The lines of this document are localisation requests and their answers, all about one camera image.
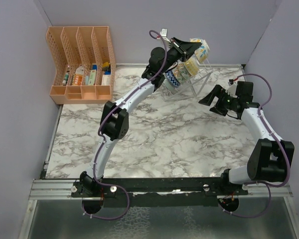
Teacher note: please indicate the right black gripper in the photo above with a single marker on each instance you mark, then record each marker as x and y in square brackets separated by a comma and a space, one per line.
[220, 92]

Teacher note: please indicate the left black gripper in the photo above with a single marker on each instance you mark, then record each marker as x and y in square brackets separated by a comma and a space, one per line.
[185, 48]

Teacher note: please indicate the blue orange floral bowl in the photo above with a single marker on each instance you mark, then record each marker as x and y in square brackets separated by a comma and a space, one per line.
[202, 52]

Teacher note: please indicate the blue yellow sun bowl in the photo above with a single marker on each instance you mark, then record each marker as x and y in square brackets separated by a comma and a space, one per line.
[192, 66]

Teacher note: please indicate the white bowl orange flower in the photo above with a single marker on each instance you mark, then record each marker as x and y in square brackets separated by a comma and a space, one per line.
[184, 72]

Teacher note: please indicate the white bowl orange leaves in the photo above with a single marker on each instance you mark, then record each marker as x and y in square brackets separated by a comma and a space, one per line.
[178, 76]

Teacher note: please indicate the teal green bowl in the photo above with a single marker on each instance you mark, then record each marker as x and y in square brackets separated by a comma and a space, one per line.
[170, 87]

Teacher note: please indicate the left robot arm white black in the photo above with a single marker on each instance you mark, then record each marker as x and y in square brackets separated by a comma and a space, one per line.
[114, 122]

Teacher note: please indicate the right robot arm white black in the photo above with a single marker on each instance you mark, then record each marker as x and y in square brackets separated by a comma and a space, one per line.
[271, 158]

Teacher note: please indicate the yellow black toy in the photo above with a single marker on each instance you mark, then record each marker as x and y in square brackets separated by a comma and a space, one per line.
[106, 67]

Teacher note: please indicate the white card box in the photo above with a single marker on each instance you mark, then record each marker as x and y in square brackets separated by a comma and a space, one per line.
[106, 79]

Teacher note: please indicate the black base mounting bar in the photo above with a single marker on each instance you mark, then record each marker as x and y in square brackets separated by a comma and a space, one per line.
[155, 192]

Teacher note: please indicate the mint green box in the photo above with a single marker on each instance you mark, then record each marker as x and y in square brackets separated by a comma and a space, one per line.
[90, 78]

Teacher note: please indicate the peach plastic file organizer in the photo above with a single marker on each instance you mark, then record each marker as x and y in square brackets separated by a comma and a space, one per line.
[72, 46]

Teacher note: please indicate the orange white box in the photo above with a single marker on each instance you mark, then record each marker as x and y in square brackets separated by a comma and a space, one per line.
[78, 76]

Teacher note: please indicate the small dark bottle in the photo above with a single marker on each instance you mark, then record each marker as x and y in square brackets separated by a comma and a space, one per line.
[66, 77]

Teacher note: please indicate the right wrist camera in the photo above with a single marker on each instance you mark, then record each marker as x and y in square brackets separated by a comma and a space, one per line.
[232, 88]

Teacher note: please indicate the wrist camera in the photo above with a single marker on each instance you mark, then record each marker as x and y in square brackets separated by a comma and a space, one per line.
[163, 35]
[232, 88]

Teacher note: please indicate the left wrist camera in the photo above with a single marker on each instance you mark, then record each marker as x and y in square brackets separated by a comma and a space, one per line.
[163, 35]

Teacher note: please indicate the white wire dish rack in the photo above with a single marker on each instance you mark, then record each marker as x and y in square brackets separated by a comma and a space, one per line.
[190, 88]

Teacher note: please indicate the aluminium frame rail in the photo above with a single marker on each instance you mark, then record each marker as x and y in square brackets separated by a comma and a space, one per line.
[61, 190]

